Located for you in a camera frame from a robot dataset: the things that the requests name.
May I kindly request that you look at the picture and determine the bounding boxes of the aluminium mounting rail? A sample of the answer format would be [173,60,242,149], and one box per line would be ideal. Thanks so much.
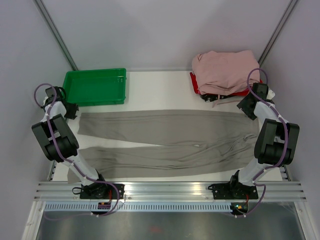
[33,181,307,202]

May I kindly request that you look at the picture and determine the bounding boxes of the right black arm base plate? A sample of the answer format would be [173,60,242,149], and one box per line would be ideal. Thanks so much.
[207,182,259,200]

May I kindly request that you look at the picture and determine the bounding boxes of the green plastic tray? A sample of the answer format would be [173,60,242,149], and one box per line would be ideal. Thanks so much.
[63,68,127,107]

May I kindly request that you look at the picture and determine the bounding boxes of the red folded garment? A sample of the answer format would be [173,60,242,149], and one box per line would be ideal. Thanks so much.
[190,71,249,96]

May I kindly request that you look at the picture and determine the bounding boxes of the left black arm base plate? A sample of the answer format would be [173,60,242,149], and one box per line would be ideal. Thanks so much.
[72,182,118,200]

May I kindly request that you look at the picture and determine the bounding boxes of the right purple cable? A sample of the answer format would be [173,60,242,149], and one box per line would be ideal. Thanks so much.
[234,67,292,220]

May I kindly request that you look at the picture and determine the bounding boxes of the aluminium frame post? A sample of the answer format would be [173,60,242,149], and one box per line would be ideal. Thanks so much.
[258,0,300,67]
[33,0,79,71]

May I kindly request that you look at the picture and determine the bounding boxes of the right aluminium frame post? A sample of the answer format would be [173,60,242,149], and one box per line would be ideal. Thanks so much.
[258,0,300,67]

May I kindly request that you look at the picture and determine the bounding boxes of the pink folded trousers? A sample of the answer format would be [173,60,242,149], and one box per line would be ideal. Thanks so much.
[191,50,260,96]

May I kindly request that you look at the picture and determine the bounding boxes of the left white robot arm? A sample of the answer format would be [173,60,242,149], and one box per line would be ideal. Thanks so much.
[31,83,109,199]

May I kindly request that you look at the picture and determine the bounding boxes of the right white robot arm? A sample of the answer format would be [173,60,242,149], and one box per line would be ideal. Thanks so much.
[227,83,300,198]

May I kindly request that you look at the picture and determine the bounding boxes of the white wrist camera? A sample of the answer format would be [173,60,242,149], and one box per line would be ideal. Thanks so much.
[42,96,49,108]
[266,88,276,100]

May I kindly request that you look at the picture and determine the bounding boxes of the dark patterned folded garment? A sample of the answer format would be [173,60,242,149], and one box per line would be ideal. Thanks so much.
[200,94,233,103]

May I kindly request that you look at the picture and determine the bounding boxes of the purple cable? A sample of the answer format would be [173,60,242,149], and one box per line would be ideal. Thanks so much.
[33,83,123,221]
[234,67,292,220]

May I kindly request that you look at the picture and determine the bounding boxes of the slotted grey cable duct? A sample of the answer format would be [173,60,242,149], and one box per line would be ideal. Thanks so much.
[44,201,247,213]

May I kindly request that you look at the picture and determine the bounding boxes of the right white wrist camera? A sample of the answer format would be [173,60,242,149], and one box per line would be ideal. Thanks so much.
[266,88,276,100]

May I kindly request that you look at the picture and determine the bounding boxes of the left aluminium frame post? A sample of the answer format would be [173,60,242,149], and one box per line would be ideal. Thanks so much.
[33,0,79,71]

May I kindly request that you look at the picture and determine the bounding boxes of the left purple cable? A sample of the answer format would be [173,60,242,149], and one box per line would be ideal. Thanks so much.
[33,83,123,221]

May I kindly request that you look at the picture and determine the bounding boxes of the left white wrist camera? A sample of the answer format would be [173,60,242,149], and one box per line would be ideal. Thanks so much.
[42,96,49,108]

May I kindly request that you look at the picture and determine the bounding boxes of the grey trousers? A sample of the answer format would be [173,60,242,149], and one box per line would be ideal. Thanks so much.
[78,110,260,179]

